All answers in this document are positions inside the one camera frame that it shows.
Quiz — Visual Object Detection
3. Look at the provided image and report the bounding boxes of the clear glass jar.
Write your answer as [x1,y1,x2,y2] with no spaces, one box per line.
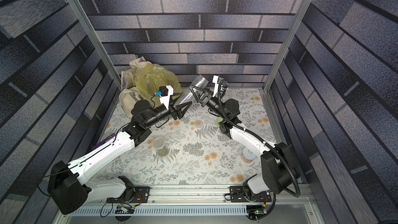
[175,75,209,105]

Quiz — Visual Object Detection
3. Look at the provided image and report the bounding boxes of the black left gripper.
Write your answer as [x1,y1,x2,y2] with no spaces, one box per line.
[144,92,192,130]

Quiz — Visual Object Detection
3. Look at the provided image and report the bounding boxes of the purple plastic package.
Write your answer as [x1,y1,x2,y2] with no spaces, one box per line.
[91,133,116,150]

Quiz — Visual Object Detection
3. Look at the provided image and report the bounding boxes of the light green jar lid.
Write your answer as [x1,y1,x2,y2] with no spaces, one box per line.
[216,117,223,127]

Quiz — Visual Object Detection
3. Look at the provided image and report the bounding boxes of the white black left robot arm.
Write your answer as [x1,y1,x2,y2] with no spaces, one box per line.
[48,91,193,215]

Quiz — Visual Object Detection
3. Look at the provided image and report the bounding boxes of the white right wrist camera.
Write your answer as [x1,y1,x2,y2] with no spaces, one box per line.
[212,75,223,97]

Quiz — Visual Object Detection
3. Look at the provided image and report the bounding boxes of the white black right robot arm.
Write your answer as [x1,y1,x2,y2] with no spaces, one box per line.
[189,86,301,198]

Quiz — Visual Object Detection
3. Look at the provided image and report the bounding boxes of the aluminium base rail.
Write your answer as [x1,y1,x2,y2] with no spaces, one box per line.
[69,186,274,223]

